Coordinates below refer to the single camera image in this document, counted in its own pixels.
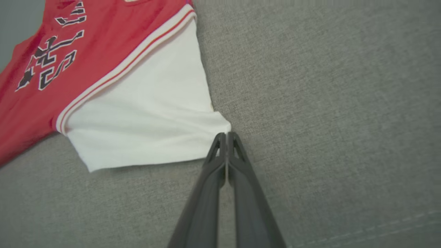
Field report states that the red jersey with white sleeves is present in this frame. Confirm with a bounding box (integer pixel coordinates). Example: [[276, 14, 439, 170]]
[[0, 0, 232, 173]]

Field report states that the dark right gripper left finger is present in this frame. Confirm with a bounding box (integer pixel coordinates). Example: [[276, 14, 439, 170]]
[[167, 132, 228, 248]]

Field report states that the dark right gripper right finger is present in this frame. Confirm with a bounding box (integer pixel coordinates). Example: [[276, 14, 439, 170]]
[[227, 132, 287, 248]]

